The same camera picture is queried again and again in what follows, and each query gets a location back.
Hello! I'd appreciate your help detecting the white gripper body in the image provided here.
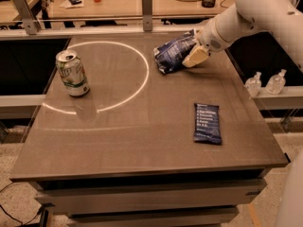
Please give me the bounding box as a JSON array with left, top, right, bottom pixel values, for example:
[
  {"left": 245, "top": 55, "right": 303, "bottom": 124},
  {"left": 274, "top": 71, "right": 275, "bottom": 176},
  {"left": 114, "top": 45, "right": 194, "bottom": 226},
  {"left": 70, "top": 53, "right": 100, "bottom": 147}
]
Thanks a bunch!
[{"left": 196, "top": 18, "right": 230, "bottom": 52}]

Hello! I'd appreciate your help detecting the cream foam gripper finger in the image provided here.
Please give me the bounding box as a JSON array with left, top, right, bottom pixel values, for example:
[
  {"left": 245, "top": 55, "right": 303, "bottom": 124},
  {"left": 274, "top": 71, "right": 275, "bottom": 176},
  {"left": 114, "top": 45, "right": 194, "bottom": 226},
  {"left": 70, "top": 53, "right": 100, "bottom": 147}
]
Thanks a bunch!
[{"left": 182, "top": 44, "right": 209, "bottom": 68}]

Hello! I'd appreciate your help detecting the blue chip bag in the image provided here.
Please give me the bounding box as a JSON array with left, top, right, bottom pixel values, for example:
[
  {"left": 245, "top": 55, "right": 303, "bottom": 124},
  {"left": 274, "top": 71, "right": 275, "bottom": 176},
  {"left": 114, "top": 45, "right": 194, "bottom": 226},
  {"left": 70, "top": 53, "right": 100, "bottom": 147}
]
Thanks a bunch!
[{"left": 153, "top": 29, "right": 197, "bottom": 75}]

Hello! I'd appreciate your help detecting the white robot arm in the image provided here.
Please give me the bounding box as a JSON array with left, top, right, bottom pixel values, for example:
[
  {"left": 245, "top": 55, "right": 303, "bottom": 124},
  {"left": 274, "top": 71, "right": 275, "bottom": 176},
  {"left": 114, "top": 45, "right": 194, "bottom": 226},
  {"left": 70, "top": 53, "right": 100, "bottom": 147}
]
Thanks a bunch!
[{"left": 182, "top": 0, "right": 303, "bottom": 68}]

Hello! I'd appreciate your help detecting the blue rxbar blueberry bar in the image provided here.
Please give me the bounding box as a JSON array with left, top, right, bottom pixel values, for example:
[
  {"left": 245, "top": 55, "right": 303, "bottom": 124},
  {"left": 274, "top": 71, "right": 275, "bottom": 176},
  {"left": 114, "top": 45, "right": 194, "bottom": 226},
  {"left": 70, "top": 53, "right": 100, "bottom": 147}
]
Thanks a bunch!
[{"left": 193, "top": 103, "right": 222, "bottom": 145}]

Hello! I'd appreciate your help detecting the black mesh pen cup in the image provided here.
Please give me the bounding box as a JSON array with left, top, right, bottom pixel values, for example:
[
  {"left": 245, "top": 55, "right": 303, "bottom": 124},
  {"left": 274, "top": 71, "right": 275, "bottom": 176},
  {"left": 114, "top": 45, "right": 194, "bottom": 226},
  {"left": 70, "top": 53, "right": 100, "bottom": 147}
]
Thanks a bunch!
[{"left": 202, "top": 0, "right": 216, "bottom": 8}]

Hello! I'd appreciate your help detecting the clear sanitizer bottle left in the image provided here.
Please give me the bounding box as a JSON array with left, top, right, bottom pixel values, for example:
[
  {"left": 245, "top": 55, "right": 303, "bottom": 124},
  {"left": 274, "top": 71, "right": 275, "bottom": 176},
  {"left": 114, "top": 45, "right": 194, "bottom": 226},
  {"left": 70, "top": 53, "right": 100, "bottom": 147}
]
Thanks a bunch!
[{"left": 244, "top": 72, "right": 261, "bottom": 97}]

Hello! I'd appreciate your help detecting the clear sanitizer bottle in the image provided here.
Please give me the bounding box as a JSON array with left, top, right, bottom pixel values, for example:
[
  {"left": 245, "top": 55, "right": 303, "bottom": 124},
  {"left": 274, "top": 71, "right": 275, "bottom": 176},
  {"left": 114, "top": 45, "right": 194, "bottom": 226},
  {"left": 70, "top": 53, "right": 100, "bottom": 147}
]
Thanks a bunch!
[
  {"left": 265, "top": 69, "right": 286, "bottom": 95},
  {"left": 244, "top": 72, "right": 261, "bottom": 97}
]

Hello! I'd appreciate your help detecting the clear sanitizer bottle right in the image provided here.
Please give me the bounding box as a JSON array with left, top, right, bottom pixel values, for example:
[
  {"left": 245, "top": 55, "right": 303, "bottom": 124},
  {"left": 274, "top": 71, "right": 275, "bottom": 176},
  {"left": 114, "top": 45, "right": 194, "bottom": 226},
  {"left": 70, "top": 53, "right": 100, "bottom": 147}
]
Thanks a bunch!
[{"left": 265, "top": 69, "right": 286, "bottom": 95}]

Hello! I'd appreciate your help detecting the green white soda can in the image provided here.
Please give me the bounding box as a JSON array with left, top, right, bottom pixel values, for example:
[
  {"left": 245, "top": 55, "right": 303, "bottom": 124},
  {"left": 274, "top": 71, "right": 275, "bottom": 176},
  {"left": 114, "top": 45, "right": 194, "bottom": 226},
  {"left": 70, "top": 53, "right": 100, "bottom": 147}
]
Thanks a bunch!
[{"left": 56, "top": 49, "right": 90, "bottom": 96}]

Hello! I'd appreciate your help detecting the grey metal bracket centre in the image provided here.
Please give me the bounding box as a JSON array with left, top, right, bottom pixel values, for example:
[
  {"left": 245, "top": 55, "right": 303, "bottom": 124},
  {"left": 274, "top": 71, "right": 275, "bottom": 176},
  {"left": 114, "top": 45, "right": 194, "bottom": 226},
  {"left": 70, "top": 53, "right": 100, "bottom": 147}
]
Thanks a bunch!
[{"left": 141, "top": 0, "right": 152, "bottom": 31}]

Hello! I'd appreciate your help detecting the grey metal bracket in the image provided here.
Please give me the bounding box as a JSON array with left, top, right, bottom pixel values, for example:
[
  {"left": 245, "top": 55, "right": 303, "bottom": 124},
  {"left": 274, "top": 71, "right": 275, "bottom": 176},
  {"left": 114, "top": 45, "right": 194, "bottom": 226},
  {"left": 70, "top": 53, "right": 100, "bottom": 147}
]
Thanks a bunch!
[
  {"left": 12, "top": 0, "right": 41, "bottom": 35},
  {"left": 141, "top": 0, "right": 152, "bottom": 31}
]

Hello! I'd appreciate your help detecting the grey metal bracket left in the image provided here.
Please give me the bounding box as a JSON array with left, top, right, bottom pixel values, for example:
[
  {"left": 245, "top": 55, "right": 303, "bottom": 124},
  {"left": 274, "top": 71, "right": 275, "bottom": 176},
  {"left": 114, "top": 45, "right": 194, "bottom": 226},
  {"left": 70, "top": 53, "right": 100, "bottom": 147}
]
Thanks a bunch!
[{"left": 12, "top": 0, "right": 41, "bottom": 35}]

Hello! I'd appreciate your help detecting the black floor cable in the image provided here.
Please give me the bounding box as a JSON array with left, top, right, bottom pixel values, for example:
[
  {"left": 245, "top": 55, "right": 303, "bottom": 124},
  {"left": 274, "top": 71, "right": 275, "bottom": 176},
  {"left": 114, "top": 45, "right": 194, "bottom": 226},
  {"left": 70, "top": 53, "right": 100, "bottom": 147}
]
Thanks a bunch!
[{"left": 0, "top": 182, "right": 45, "bottom": 227}]

